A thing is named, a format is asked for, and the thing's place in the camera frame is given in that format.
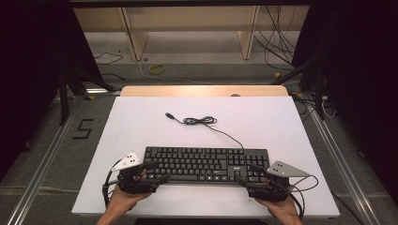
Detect black keyboard cable with plug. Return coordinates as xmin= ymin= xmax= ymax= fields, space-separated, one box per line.
xmin=164 ymin=112 xmax=245 ymax=150

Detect person's left hand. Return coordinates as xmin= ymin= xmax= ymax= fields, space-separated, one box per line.
xmin=105 ymin=170 xmax=152 ymax=218

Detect white board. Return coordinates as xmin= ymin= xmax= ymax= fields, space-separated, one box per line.
xmin=70 ymin=96 xmax=341 ymax=219

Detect bundle of black hanging cables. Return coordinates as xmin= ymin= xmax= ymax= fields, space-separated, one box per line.
xmin=253 ymin=5 xmax=298 ymax=72

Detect black overhead frame bar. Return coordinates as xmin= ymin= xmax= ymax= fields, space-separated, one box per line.
xmin=68 ymin=0 xmax=314 ymax=8

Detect left hand-held gripper cable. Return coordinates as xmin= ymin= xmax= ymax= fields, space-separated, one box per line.
xmin=101 ymin=158 xmax=122 ymax=209

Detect black keyboard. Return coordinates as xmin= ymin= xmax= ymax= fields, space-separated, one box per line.
xmin=142 ymin=145 xmax=272 ymax=186

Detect dark curtain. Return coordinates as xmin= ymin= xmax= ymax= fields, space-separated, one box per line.
xmin=0 ymin=0 xmax=105 ymax=183
xmin=291 ymin=0 xmax=398 ymax=204

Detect light wooden shelf unit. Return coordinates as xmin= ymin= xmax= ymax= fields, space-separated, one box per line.
xmin=72 ymin=5 xmax=311 ymax=62

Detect light wooden table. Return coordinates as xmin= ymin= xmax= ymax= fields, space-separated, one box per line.
xmin=119 ymin=84 xmax=289 ymax=98

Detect person's right hand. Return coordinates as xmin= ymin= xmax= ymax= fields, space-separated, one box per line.
xmin=255 ymin=176 xmax=302 ymax=220

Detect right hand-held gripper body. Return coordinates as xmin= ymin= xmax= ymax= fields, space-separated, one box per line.
xmin=246 ymin=159 xmax=312 ymax=203

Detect person's dark clothing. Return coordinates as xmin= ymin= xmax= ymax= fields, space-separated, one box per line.
xmin=133 ymin=217 xmax=268 ymax=225

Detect aluminium floor rail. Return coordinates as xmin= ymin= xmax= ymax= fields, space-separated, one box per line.
xmin=5 ymin=96 xmax=86 ymax=225
xmin=303 ymin=98 xmax=382 ymax=225

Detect short aluminium bar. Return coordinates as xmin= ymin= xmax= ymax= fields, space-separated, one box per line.
xmin=84 ymin=87 xmax=123 ymax=97

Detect yellow tape roll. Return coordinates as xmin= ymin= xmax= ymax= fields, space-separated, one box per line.
xmin=148 ymin=63 xmax=167 ymax=75

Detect short black floor cable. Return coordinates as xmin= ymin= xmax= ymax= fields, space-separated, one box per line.
xmin=99 ymin=72 xmax=127 ymax=82

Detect black metal stand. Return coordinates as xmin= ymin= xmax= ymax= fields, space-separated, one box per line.
xmin=269 ymin=55 xmax=327 ymax=122
xmin=56 ymin=65 xmax=117 ymax=127

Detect black cables beside table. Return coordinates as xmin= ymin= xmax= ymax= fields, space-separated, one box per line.
xmin=290 ymin=93 xmax=338 ymax=120

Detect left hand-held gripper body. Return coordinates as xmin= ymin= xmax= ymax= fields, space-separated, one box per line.
xmin=111 ymin=151 xmax=161 ymax=195

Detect hand-held gripper cable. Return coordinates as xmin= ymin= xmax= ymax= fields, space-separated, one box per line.
xmin=286 ymin=174 xmax=320 ymax=220
xmin=101 ymin=158 xmax=122 ymax=209

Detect right hand-held gripper cable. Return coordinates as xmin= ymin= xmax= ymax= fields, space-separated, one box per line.
xmin=286 ymin=174 xmax=320 ymax=220

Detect thin black looped floor cable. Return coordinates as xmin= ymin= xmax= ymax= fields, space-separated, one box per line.
xmin=93 ymin=51 xmax=125 ymax=67

